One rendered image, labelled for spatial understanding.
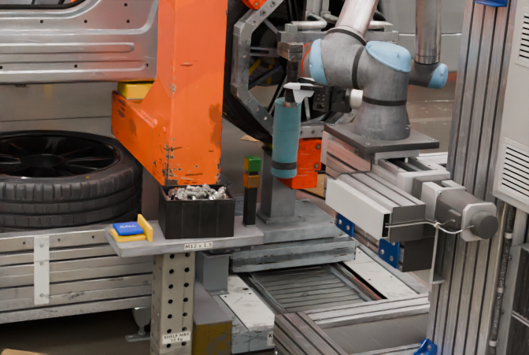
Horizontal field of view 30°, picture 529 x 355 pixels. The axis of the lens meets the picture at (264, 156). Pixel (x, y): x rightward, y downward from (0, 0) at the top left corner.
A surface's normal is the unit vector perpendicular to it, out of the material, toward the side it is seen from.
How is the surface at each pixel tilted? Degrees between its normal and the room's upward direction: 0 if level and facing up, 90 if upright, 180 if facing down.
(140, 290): 90
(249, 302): 0
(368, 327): 0
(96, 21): 90
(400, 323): 0
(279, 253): 90
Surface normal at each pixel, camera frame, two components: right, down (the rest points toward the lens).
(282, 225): 0.06, -0.96
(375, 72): -0.43, 0.22
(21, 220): 0.02, 0.29
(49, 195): 0.26, 0.29
